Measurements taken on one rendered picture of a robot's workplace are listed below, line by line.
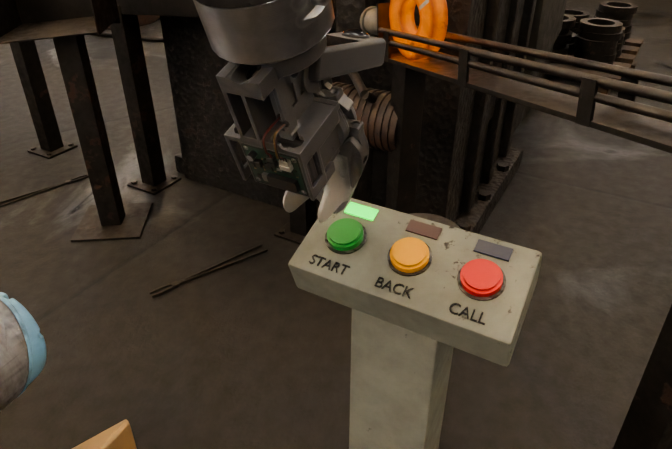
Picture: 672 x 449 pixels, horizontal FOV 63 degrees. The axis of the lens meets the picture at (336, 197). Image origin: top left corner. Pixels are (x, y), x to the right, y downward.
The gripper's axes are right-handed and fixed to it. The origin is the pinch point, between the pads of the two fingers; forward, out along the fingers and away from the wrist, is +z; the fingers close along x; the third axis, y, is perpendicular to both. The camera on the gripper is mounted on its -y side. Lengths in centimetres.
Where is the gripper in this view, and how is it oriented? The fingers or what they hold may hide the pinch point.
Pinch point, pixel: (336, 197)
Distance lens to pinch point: 55.0
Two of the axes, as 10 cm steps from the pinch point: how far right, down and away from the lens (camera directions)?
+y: -4.6, 7.1, -5.3
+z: 1.7, 6.6, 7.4
